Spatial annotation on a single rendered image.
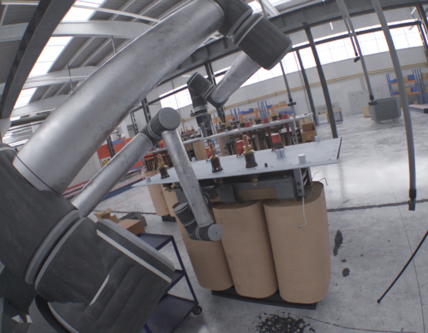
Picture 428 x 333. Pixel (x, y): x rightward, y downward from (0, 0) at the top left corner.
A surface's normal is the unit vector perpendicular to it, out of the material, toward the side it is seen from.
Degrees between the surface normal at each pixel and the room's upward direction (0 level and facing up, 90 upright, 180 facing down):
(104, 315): 51
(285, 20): 90
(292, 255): 90
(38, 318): 37
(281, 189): 90
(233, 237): 90
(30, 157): 67
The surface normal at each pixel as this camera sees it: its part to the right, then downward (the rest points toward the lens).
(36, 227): 0.53, -0.45
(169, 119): 0.57, -0.21
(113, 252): 0.12, -0.52
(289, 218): -0.52, 0.27
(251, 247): -0.13, 0.20
